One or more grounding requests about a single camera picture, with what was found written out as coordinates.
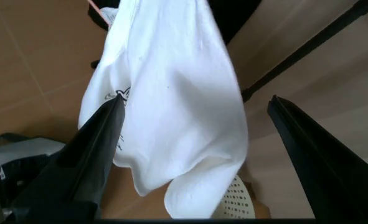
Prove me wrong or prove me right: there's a white laundry basket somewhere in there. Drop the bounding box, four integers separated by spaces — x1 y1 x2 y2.
210 174 257 220

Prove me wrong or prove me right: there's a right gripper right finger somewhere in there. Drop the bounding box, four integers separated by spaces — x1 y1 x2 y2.
267 95 368 220

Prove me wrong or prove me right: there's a white garment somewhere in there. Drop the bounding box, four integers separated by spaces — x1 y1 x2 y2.
77 0 250 220

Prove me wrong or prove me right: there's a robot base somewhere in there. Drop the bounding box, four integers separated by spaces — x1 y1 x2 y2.
0 133 67 220

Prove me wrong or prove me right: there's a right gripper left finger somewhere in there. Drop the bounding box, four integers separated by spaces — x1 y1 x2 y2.
11 93 126 220

